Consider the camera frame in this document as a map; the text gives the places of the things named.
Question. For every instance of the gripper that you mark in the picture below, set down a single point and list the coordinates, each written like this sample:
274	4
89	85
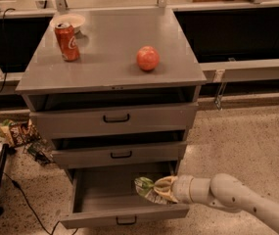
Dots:
182	189

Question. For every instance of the green jalapeno chip bag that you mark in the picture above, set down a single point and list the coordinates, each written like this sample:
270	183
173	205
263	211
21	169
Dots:
145	188

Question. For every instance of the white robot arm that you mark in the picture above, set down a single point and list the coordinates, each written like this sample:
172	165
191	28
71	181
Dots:
222	192

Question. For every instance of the grey open bottom drawer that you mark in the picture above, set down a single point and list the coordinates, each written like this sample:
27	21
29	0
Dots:
107	196

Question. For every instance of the grey top drawer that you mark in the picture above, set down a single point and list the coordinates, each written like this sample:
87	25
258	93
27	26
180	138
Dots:
116	120

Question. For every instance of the grey middle drawer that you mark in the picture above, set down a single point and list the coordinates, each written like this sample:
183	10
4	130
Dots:
120	155

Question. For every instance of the grey drawer cabinet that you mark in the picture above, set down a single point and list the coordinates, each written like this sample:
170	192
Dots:
106	74

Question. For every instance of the dark snack bag on floor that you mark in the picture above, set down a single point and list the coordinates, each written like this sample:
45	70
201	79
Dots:
38	150

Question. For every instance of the brown snack bag on floor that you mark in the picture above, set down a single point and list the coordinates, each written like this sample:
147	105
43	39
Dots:
18	134

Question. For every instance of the white bowl on counter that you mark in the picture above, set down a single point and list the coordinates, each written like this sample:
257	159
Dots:
76	20

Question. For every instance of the red apple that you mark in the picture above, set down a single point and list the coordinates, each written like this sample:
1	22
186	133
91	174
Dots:
147	58

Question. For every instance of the red cola can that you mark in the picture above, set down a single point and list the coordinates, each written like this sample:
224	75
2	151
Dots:
67	42

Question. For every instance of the metal bracket under rail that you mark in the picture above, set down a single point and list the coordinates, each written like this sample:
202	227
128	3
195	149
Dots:
219	95

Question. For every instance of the grey metal rail frame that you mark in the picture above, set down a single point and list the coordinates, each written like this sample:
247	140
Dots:
250	69

